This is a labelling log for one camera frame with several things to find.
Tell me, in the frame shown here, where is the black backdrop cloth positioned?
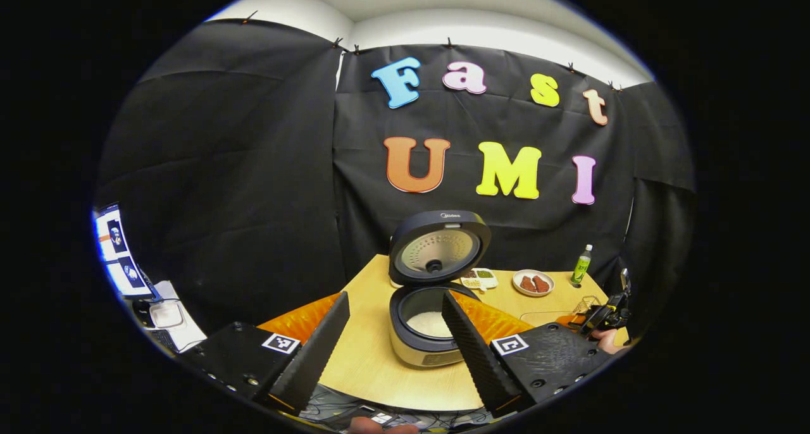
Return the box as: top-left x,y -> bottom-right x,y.
95,18 -> 697,354

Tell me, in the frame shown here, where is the computer monitor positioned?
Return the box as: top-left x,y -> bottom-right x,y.
94,203 -> 160,300

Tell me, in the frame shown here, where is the white divided dish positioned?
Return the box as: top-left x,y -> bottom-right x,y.
460,268 -> 499,292

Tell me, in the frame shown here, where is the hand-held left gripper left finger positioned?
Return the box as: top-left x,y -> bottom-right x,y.
176,291 -> 351,416

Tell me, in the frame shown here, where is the clear plastic rice box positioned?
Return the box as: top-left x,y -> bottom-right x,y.
519,311 -> 576,328

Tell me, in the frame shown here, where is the white paper sheet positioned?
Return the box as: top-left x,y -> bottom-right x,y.
154,281 -> 208,353

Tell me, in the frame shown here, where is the green drink bottle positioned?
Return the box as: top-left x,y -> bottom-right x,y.
570,244 -> 594,288

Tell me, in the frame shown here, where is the white round plate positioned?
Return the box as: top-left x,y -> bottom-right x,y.
512,269 -> 556,297

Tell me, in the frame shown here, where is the dark grey rice cooker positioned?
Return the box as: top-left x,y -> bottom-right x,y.
387,209 -> 492,369

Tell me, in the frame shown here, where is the white rice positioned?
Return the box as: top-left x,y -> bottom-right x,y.
407,311 -> 454,339

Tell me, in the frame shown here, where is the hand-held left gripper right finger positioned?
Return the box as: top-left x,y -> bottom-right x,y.
440,290 -> 618,419

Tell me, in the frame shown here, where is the white tray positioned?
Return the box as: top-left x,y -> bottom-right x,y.
149,300 -> 185,330

